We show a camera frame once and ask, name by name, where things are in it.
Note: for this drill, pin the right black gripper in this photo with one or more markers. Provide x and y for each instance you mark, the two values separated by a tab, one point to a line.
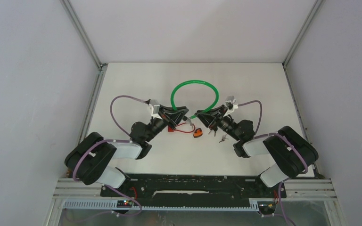
214	117

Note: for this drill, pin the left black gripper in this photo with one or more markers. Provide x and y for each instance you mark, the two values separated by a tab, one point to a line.
171	117

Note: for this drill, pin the red cable lock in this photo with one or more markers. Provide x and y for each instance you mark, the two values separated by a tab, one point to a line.
176	129

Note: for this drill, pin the silver keys of green lock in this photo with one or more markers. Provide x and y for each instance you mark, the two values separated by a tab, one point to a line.
189	121

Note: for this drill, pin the green cable lock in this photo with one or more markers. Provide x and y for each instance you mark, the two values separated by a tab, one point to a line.
196	95

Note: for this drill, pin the black key bunch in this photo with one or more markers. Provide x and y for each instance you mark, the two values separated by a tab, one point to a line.
213	132

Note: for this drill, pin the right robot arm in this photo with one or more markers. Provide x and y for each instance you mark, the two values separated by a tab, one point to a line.
291	152

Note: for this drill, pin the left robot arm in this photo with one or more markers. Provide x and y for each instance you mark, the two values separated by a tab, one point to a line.
89	161

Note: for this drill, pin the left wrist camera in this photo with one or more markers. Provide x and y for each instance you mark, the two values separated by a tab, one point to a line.
154	107

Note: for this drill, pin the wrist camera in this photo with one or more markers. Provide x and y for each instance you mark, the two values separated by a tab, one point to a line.
154	107
231	104

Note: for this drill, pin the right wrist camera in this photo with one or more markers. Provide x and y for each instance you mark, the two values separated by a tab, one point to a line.
231	104

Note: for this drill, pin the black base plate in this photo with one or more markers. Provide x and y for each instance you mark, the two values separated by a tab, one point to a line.
195	190

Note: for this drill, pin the grey cable duct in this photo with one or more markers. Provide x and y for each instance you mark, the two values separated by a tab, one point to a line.
91	204

